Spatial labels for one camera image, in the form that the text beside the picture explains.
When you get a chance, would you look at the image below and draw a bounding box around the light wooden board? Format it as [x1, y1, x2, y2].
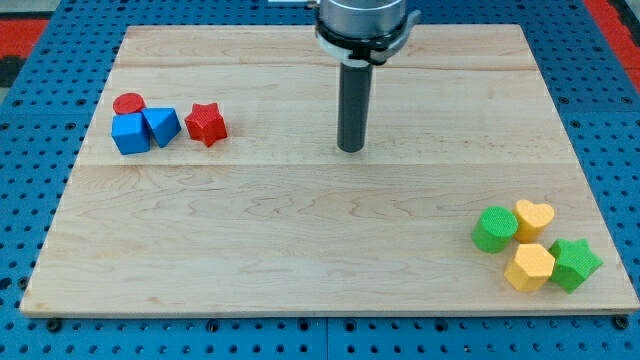
[20, 25, 639, 319]

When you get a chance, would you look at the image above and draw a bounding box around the blue triangular prism block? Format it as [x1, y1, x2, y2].
[142, 108, 182, 148]

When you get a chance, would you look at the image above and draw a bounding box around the blue cube block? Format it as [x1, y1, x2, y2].
[111, 113, 150, 155]

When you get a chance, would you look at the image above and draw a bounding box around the red cylinder block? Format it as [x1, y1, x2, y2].
[112, 92, 146, 115]

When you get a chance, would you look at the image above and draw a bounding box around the green star block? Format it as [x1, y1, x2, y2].
[549, 238, 603, 294]

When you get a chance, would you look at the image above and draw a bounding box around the green cylinder block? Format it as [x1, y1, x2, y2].
[471, 206, 519, 253]

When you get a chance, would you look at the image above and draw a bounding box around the yellow hexagon block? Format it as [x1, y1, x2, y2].
[503, 244, 555, 292]

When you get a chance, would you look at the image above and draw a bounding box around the red star block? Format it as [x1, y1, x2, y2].
[185, 103, 228, 147]

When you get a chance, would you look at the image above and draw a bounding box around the yellow heart block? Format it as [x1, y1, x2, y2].
[513, 199, 555, 244]

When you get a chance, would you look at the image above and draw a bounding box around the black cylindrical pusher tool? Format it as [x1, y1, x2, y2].
[337, 64, 373, 153]

